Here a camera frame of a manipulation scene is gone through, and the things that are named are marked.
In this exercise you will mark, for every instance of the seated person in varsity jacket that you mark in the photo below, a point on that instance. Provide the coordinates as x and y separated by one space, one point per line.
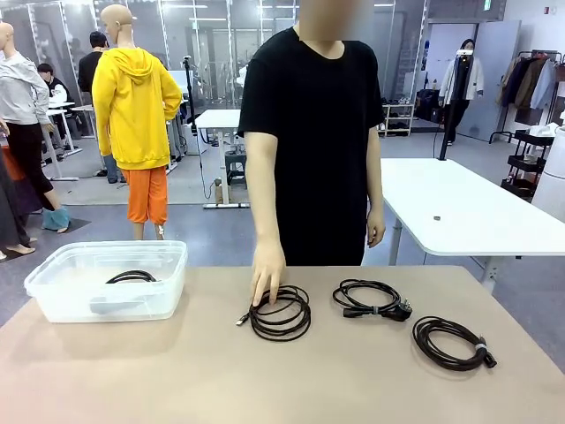
53 84

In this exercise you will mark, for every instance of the white shoe rack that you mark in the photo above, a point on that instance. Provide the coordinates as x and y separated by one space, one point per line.
397 119

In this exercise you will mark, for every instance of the person's left forearm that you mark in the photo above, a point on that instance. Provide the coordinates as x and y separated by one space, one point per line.
374 190

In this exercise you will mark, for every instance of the man in black sweater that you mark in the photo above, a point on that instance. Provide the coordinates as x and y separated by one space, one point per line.
90 70

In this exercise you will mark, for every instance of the grey partition panel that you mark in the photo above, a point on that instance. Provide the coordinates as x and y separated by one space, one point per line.
499 66

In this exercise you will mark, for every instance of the orange object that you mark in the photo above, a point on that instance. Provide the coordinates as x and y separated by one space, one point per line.
12 165

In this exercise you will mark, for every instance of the person's left hand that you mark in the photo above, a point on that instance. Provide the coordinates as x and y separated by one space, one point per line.
375 227

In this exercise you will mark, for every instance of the white cylindrical machine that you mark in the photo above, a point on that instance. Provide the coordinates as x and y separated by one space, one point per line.
554 168

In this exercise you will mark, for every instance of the clothes rack with coats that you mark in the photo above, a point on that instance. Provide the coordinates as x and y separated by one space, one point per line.
529 84

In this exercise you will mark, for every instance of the white office desk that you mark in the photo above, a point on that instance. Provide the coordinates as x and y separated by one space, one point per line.
62 108

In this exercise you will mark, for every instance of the mannequin in yellow hoodie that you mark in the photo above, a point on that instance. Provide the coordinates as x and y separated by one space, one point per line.
132 110

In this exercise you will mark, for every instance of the black utility cart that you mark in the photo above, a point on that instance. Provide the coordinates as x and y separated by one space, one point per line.
525 163

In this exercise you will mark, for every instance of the mannequin in dark skirt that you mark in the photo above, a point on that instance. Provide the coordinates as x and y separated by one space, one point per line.
9 212

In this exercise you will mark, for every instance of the black bags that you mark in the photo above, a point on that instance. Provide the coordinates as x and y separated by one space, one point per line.
428 106

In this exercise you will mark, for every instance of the white standing desk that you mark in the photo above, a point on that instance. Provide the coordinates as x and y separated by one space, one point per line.
220 117

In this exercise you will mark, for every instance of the person's right forearm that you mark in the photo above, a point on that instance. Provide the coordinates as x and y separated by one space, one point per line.
267 212

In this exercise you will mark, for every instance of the black stool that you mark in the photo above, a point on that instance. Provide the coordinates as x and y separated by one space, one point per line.
236 168

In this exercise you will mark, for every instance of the black tripod pole with camera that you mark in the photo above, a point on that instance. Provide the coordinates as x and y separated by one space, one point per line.
454 123

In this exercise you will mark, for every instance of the woman in white jacket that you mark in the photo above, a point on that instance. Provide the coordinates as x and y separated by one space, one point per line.
474 79

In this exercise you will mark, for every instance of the clear plastic storage box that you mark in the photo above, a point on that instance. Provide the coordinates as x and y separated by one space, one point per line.
66 287

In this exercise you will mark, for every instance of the thin black camera tripod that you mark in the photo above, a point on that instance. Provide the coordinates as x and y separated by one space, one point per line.
190 110

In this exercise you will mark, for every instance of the teal cloth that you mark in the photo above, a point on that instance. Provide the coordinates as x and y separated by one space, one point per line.
57 219

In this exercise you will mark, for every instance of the person's right hand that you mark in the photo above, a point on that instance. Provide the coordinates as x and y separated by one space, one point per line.
269 269

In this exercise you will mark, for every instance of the mannequin in grey top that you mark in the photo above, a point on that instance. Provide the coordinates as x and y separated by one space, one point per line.
17 88

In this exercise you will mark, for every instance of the large white table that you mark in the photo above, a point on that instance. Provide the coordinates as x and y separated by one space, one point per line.
463 199

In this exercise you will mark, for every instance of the person in black t-shirt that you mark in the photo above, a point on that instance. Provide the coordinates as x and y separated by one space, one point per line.
309 132

